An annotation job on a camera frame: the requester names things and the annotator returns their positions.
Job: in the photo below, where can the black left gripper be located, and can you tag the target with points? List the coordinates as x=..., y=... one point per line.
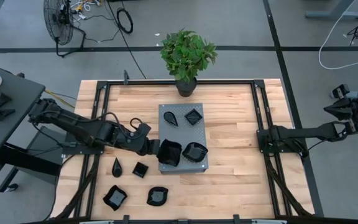
x=135, y=140

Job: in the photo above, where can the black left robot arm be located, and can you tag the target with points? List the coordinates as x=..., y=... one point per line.
x=73, y=124

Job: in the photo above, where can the black leaf-shaped plate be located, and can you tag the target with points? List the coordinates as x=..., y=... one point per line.
x=195, y=152
x=157, y=196

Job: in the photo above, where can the black aluminium table frame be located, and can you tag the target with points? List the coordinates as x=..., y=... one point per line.
x=154, y=82

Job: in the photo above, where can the black teardrop plate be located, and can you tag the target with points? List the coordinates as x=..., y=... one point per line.
x=170, y=119
x=117, y=170

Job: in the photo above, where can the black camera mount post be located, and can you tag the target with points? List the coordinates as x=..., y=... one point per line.
x=125, y=77

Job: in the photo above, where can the small black square plate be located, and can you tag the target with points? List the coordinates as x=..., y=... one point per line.
x=193, y=117
x=140, y=170

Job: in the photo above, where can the green potted plant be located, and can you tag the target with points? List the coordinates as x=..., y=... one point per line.
x=185, y=56

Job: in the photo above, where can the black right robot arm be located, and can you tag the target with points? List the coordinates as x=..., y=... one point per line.
x=306, y=132

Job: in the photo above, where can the white light bar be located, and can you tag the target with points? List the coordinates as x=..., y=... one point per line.
x=96, y=222
x=269, y=222

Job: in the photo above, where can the black floor fan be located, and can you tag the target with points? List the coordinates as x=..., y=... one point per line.
x=57, y=21

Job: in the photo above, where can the black wavy square plate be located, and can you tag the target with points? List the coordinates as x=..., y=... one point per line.
x=169, y=153
x=115, y=198

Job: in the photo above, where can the black spare gripper finger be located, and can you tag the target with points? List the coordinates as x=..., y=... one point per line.
x=4, y=114
x=3, y=100

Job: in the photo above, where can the grey perforated metal shelf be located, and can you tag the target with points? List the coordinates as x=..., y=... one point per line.
x=182, y=133

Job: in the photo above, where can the black side table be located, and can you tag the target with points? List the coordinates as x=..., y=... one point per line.
x=20, y=90

